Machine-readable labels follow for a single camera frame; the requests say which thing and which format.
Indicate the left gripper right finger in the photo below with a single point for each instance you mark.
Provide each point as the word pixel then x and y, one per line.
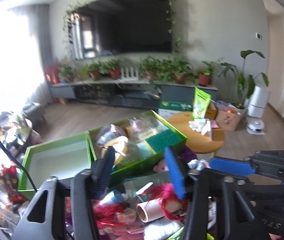
pixel 178 172

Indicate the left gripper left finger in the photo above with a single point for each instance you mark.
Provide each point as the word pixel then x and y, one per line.
pixel 101 173

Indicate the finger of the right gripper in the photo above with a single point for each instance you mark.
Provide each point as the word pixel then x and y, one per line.
pixel 232 166

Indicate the green box with clutter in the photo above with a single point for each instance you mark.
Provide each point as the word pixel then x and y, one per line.
pixel 133 157

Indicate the small pink teddy bear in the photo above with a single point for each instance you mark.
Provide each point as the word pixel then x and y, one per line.
pixel 161 167

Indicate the purple fuzzy cloth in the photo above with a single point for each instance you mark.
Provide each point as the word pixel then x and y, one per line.
pixel 187 154

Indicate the empty green box lid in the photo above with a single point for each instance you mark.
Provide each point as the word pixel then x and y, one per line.
pixel 62 158

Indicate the green scouring pad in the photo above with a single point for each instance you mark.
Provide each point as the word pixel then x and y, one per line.
pixel 157 143

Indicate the round wooden side table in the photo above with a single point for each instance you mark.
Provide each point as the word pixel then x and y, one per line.
pixel 201 144

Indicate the white robot vacuum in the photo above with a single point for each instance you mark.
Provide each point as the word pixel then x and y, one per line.
pixel 254 126

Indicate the cardboard tape roll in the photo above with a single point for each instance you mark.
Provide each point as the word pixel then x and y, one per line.
pixel 149 211

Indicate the red pink feather toy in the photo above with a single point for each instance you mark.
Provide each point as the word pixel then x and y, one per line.
pixel 117 208

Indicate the brown cardboard box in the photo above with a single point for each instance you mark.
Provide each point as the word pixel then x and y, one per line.
pixel 228 116

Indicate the white gloves on table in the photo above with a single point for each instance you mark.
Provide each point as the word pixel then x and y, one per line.
pixel 200 125

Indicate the white air purifier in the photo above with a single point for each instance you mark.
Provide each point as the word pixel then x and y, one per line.
pixel 258 101

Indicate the green white carton box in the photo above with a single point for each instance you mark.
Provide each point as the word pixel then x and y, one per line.
pixel 167 109

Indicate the green snack bag standing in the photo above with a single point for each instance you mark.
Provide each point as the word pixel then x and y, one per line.
pixel 201 103

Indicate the grey tv cabinet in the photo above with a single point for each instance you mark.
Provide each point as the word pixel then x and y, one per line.
pixel 138 94

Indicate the tall leafy floor plant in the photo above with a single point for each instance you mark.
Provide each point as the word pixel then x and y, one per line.
pixel 245 84

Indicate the grey ottoman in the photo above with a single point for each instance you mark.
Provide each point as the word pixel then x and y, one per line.
pixel 35 113

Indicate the cluttered glass coffee table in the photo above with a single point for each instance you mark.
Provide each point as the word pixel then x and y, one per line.
pixel 15 132

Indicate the white wifi router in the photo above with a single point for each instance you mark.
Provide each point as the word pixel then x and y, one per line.
pixel 129 74

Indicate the potted plant red pot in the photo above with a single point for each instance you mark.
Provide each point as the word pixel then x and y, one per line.
pixel 95 69
pixel 113 66
pixel 205 76
pixel 66 73

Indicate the large wall television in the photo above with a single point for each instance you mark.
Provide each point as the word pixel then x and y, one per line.
pixel 114 27

